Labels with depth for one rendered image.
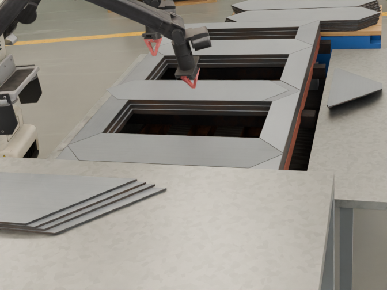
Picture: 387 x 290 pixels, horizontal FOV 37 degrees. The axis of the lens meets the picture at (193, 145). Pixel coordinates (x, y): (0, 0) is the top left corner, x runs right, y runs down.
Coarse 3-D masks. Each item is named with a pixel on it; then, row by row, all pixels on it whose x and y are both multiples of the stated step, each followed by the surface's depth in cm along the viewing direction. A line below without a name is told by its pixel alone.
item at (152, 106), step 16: (208, 32) 288; (224, 32) 285; (240, 32) 282; (256, 32) 280; (272, 32) 278; (288, 32) 276; (160, 64) 258; (176, 64) 262; (208, 64) 258; (224, 64) 256; (240, 64) 254; (256, 64) 252; (272, 64) 250; (304, 80) 225; (128, 112) 225; (144, 112) 226; (160, 112) 224; (176, 112) 222; (192, 112) 220; (208, 112) 218; (224, 112) 216; (240, 112) 215; (256, 112) 213; (112, 128) 212; (288, 144) 189
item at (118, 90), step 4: (132, 80) 242; (120, 84) 240; (124, 84) 240; (128, 84) 239; (116, 88) 237; (120, 88) 237; (124, 88) 236; (112, 92) 234; (116, 92) 234; (120, 92) 233; (116, 96) 230
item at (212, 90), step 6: (210, 84) 230; (216, 84) 229; (222, 84) 228; (204, 90) 225; (210, 90) 224; (216, 90) 224; (222, 90) 223; (204, 96) 221; (210, 96) 220; (216, 96) 219
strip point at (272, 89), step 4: (268, 80) 226; (268, 84) 223; (272, 84) 222; (276, 84) 222; (268, 88) 220; (272, 88) 219; (276, 88) 219; (280, 88) 218; (284, 88) 218; (264, 92) 217; (268, 92) 217; (272, 92) 216; (276, 92) 216; (280, 92) 216; (264, 96) 214; (268, 96) 214; (272, 96) 213
